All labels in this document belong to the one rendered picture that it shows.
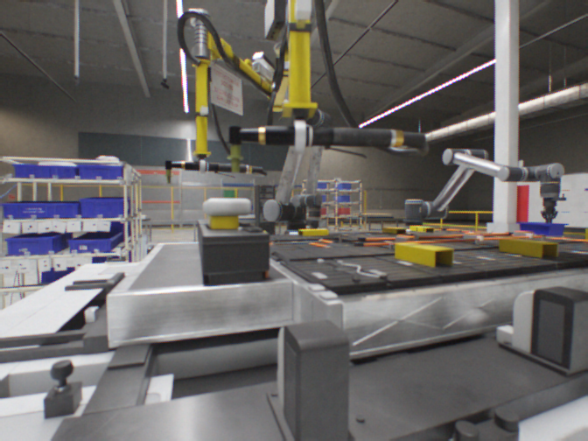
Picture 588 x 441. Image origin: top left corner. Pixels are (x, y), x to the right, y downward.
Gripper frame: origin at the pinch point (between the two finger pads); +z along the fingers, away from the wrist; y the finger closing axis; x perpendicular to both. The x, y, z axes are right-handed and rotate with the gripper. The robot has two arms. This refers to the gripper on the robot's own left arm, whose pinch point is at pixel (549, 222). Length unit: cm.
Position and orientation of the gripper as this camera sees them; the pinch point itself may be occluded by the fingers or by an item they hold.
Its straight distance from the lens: 257.1
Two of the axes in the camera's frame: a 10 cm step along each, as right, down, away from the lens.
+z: 0.0, 10.0, 0.4
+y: -9.8, 0.1, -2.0
